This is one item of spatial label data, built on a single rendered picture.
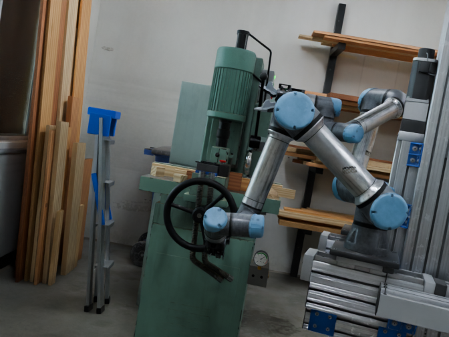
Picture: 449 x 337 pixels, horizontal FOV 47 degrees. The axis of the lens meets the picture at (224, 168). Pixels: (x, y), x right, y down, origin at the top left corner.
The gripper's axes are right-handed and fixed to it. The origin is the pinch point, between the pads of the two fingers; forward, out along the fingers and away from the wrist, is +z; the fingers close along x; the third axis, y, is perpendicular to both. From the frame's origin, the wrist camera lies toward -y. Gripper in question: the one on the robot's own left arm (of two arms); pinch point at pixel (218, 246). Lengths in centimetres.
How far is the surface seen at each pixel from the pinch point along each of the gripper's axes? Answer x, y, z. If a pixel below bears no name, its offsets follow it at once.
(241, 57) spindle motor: -6, -81, -10
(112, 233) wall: -116, -76, 257
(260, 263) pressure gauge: 16.7, -2.5, 18.7
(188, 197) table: -16.3, -19.4, 5.1
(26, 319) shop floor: -99, 29, 94
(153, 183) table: -33.3, -25.9, 12.4
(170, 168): -30, -40, 25
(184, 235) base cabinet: -16.5, -9.3, 21.9
